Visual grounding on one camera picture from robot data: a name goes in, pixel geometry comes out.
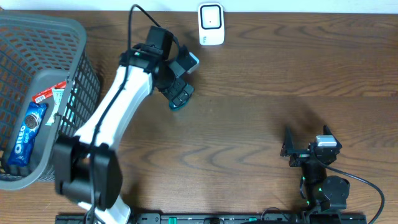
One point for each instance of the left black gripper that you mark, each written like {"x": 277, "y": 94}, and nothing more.
{"x": 176, "y": 93}

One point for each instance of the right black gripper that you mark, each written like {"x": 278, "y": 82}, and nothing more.
{"x": 288, "y": 143}

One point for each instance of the white wipes packet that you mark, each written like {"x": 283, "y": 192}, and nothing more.
{"x": 57, "y": 97}

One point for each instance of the red coffee stick sachet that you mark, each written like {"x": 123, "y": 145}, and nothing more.
{"x": 47, "y": 93}

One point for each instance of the blue Oreo pack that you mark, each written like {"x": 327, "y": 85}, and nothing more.
{"x": 28, "y": 131}

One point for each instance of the blue mouthwash bottle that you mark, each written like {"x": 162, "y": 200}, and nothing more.
{"x": 178, "y": 103}

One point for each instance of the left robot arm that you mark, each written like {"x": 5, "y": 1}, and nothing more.
{"x": 87, "y": 169}

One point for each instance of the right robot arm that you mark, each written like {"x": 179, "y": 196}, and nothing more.
{"x": 324, "y": 193}

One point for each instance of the grey plastic basket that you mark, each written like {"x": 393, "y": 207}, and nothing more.
{"x": 43, "y": 61}

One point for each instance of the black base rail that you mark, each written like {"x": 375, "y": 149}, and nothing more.
{"x": 269, "y": 216}

